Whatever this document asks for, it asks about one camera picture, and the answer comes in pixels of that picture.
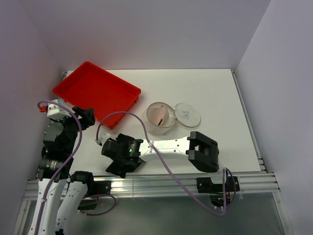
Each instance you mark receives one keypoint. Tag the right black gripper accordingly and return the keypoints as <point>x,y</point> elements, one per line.
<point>124,166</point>

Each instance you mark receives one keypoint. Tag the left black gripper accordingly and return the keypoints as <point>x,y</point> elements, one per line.
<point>83,117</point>

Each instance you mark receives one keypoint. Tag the white mesh laundry bag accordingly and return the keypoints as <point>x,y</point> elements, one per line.
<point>183,113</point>

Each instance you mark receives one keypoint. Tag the pink beige bra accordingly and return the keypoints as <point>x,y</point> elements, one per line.
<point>159,116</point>

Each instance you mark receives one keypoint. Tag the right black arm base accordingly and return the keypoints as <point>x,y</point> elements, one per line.
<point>205,185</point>

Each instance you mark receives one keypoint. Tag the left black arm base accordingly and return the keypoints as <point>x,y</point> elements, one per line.
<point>99,189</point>

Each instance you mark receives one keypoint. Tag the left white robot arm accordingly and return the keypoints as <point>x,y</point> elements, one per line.
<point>59,193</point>

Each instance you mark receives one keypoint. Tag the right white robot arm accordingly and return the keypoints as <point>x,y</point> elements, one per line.
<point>198,149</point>

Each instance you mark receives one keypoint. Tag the red plastic tray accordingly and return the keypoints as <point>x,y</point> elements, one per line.
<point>90,86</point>

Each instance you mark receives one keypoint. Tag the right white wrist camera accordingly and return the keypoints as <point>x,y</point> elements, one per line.
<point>102,138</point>

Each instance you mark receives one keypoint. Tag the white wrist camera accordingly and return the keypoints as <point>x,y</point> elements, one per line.
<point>102,138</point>
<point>55,112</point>

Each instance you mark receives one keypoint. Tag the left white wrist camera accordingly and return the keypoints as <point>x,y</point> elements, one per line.
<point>55,112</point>

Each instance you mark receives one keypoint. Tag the aluminium mounting rail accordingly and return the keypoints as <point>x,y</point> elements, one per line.
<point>166,186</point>

